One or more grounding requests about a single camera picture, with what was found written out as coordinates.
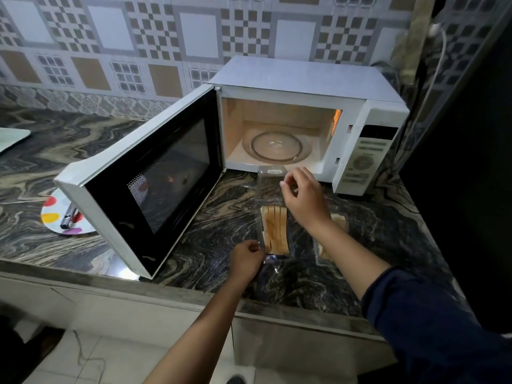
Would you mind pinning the metal tongs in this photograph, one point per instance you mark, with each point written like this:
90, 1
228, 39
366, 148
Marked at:
68, 217

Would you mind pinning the clear plastic container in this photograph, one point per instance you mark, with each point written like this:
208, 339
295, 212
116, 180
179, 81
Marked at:
320, 251
270, 183

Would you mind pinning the dark blue shirt sleeve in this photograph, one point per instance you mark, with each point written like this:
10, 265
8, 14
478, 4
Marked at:
432, 335

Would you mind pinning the white microwave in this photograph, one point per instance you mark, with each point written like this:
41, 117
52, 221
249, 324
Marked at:
304, 77

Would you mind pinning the beige power strip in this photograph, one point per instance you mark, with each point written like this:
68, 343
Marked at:
416, 35

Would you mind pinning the person's left forearm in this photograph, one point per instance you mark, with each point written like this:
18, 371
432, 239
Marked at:
200, 339

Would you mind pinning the person's right hand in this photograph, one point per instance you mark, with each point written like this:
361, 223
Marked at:
308, 203

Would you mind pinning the person's left hand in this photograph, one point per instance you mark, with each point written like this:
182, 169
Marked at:
246, 261

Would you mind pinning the white polka dot plate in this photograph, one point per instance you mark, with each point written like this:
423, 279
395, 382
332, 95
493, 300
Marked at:
52, 213

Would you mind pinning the person's right forearm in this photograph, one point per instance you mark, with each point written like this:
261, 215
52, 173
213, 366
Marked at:
348, 255

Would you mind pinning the glass microwave turntable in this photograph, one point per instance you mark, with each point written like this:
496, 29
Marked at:
276, 147

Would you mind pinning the white flat board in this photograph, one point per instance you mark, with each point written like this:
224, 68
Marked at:
12, 137

